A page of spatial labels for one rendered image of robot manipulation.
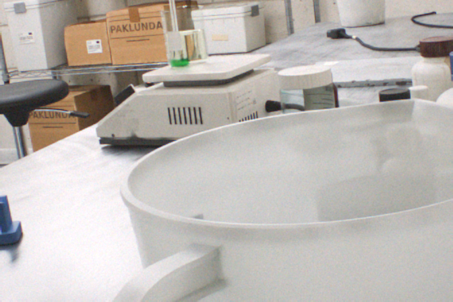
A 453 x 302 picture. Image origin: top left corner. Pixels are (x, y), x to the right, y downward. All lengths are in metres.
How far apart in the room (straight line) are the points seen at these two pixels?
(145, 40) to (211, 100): 2.38
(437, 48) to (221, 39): 2.47
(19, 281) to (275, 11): 2.92
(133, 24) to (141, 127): 2.34
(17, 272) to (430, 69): 0.43
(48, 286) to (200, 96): 0.37
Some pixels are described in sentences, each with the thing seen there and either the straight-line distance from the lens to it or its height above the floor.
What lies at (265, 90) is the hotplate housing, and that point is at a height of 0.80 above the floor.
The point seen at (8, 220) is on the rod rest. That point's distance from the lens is 0.68.
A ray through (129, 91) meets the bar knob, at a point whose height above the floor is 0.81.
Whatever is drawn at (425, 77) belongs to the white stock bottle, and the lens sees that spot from 0.77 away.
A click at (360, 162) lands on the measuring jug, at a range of 0.31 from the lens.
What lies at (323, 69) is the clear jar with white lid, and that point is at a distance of 0.84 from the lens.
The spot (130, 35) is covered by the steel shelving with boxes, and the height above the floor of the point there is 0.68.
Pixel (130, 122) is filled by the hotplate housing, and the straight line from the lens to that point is 0.93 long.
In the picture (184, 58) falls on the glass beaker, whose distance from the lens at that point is 0.90.
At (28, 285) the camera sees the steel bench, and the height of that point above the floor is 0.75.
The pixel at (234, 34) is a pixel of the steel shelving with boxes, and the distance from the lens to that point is 3.17.
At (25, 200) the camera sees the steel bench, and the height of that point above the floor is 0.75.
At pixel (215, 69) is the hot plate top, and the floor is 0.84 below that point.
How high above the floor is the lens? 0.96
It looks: 13 degrees down
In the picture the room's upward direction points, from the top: 7 degrees counter-clockwise
